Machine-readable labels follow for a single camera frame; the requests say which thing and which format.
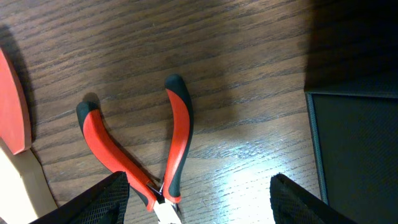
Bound red scraper wooden handle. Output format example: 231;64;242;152
1;51;57;223

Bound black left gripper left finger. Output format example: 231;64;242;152
32;171;129;224

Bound black open gift box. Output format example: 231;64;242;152
305;78;397;223

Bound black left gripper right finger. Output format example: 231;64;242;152
270;174;355;224

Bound red black cutting pliers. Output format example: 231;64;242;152
76;74;194;223

